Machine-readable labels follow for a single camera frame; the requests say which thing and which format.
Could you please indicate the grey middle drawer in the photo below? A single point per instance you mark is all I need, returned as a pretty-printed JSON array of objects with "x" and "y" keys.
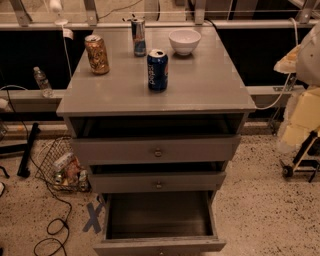
[{"x": 159, "y": 177}]

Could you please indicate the black bar on floor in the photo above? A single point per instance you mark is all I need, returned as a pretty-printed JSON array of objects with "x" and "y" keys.
[{"x": 23, "y": 170}]

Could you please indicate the clear plastic water bottle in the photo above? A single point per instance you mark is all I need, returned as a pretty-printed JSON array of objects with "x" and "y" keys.
[{"x": 43, "y": 82}]

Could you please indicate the white bowl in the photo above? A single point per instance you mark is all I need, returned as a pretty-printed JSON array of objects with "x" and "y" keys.
[{"x": 184, "y": 41}]

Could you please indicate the blue Pepsi can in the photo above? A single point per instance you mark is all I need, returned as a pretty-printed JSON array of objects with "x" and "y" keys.
[{"x": 157, "y": 67}]

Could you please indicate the gold soda can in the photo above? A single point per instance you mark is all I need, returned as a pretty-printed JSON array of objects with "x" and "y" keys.
[{"x": 97, "y": 54}]

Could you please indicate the grey drawer cabinet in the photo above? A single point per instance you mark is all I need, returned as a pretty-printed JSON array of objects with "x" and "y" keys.
[{"x": 204, "y": 82}]

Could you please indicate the silver blue energy drink can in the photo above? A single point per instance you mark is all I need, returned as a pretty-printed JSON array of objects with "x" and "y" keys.
[{"x": 138, "y": 36}]

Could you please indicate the grey drawer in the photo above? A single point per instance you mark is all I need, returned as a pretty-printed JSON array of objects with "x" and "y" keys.
[
  {"x": 156, "y": 139},
  {"x": 159, "y": 177},
  {"x": 158, "y": 224}
]

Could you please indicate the wire basket with items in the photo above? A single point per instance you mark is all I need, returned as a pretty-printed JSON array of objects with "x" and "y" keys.
[{"x": 60, "y": 168}]

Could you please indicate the grey bottom drawer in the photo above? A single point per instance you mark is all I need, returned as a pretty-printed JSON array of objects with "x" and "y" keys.
[{"x": 158, "y": 224}]

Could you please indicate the grey top drawer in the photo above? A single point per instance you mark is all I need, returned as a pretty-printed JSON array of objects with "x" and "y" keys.
[{"x": 156, "y": 139}]

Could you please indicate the black wheeled cart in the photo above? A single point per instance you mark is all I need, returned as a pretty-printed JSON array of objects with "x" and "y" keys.
[{"x": 300, "y": 163}]

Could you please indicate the blue tape cross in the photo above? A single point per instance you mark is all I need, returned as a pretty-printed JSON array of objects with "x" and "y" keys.
[{"x": 93, "y": 221}]

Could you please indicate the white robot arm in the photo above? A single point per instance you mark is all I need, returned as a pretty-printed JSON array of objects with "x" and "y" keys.
[{"x": 302, "y": 113}]

